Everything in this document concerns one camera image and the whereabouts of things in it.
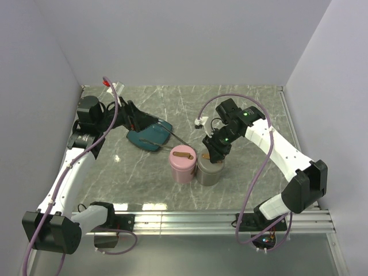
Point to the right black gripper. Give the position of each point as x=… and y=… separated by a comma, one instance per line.
x=217, y=153

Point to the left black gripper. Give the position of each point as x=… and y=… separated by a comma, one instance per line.
x=134, y=119

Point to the grey round lid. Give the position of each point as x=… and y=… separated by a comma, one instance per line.
x=207, y=167

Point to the metal tongs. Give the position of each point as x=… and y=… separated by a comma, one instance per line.
x=159, y=135

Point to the teal square plate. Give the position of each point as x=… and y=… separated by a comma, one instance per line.
x=133, y=137

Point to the grey cylindrical container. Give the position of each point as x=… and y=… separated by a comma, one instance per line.
x=207, y=179

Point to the pink round lid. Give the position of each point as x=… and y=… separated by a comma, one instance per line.
x=182, y=157

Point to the pink cylindrical container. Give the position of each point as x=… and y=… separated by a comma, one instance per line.
x=183, y=176

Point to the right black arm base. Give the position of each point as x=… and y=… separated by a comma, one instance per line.
x=252, y=222

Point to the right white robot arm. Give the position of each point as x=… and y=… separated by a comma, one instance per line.
x=307, y=179

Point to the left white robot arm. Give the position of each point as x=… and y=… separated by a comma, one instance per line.
x=53, y=227

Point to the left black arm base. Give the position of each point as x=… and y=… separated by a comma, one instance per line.
x=105, y=235

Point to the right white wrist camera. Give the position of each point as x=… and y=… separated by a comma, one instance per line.
x=205, y=124

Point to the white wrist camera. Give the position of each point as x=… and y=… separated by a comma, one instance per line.
x=118, y=86
x=205, y=124

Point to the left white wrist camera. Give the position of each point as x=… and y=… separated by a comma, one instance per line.
x=118, y=86

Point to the aluminium rail frame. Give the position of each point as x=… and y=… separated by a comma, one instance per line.
x=140, y=182

